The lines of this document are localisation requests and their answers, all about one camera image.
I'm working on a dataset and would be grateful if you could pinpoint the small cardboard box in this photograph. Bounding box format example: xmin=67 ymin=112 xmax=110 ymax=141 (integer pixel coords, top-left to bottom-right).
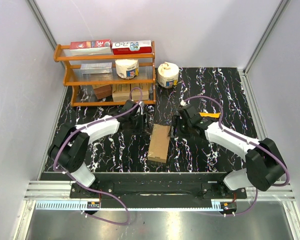
xmin=130 ymin=83 xmax=149 ymax=101
xmin=112 ymin=84 xmax=131 ymax=102

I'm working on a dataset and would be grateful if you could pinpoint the aluminium frame rail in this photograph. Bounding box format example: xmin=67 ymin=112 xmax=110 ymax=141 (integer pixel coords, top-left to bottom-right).
xmin=24 ymin=181 xmax=295 ymax=202

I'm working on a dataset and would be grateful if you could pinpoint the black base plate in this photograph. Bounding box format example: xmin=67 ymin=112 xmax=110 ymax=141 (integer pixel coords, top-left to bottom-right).
xmin=69 ymin=172 xmax=247 ymax=211

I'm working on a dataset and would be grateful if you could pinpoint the yellow utility knife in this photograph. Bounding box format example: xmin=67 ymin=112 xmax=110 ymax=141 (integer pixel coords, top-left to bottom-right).
xmin=199 ymin=112 xmax=221 ymax=119

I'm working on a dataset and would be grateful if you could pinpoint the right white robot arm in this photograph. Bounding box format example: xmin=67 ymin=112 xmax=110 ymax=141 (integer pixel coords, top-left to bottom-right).
xmin=170 ymin=104 xmax=288 ymax=198

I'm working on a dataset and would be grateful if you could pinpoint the orange wooden shelf rack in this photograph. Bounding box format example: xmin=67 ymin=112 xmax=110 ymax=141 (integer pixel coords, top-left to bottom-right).
xmin=53 ymin=40 xmax=156 ymax=107

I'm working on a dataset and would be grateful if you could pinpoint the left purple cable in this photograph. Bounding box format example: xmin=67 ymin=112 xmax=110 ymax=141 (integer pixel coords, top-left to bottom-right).
xmin=52 ymin=86 xmax=144 ymax=226

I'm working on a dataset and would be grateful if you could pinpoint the right small cardboard box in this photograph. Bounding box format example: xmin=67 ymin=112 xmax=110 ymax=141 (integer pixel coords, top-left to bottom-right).
xmin=130 ymin=83 xmax=149 ymax=101

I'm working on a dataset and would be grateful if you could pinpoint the red silver toothpaste box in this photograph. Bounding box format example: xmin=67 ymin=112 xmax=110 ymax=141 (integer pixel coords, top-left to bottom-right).
xmin=69 ymin=39 xmax=112 ymax=56

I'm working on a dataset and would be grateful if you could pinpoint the toilet paper roll on table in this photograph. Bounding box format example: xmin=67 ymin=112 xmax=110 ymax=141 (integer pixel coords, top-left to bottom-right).
xmin=157 ymin=62 xmax=179 ymax=89

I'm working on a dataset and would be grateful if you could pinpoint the toilet paper roll on shelf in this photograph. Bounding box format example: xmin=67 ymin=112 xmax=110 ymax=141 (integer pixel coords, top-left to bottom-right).
xmin=115 ymin=59 xmax=139 ymax=80

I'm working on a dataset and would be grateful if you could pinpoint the dark brown small box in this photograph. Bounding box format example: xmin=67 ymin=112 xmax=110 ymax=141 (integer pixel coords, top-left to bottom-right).
xmin=92 ymin=84 xmax=113 ymax=100

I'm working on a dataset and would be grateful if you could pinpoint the red white toothpaste box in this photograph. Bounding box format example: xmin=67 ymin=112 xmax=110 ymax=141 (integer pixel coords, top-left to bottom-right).
xmin=111 ymin=40 xmax=152 ymax=55

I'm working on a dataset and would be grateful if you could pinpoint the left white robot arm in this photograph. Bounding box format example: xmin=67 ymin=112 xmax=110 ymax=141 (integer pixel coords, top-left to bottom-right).
xmin=47 ymin=100 xmax=147 ymax=198

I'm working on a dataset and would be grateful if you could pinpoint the brown cardboard express box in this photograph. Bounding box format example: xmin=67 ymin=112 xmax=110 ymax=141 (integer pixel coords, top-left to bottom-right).
xmin=147 ymin=124 xmax=171 ymax=164

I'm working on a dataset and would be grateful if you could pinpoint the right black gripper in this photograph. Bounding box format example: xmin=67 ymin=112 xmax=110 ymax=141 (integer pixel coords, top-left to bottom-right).
xmin=167 ymin=115 xmax=193 ymax=140

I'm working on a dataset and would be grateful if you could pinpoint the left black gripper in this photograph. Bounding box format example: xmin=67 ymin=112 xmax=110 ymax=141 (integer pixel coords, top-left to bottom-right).
xmin=128 ymin=113 xmax=152 ymax=136

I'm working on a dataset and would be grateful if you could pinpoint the middle small cardboard box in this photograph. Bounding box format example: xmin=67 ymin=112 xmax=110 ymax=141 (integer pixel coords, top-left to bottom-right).
xmin=112 ymin=84 xmax=131 ymax=102

